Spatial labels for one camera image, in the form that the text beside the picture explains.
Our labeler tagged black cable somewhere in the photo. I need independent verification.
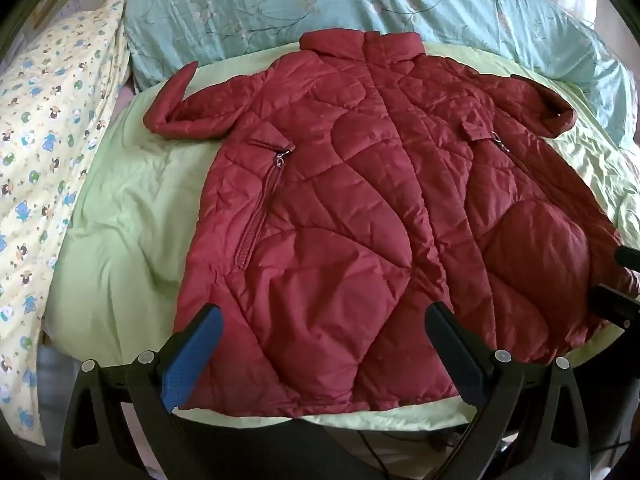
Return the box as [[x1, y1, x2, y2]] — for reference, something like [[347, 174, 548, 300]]
[[356, 431, 397, 477]]

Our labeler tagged red quilted jacket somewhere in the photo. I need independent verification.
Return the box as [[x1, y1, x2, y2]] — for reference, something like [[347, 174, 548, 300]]
[[142, 30, 640, 418]]

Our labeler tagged yellow cartoon print pillow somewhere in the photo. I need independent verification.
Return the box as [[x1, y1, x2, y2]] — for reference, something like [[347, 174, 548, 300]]
[[0, 0, 132, 446]]

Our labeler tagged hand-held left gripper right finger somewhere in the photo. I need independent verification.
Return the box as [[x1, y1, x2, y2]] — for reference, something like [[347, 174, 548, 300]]
[[424, 301, 626, 480]]

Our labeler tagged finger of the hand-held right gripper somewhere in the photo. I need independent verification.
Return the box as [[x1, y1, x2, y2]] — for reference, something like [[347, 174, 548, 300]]
[[614, 244, 640, 268], [589, 284, 640, 332]]

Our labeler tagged teal floral quilt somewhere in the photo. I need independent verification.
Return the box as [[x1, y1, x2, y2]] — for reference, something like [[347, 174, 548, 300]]
[[122, 0, 638, 146]]

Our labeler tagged light green blanket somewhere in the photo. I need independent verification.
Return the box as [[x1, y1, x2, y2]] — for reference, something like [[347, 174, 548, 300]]
[[42, 42, 640, 428]]

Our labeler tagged pink bed sheet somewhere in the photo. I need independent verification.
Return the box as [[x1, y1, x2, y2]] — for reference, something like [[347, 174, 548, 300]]
[[114, 72, 148, 108]]

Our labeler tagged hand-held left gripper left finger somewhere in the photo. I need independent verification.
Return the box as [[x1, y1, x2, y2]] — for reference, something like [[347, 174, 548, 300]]
[[60, 304, 223, 480]]

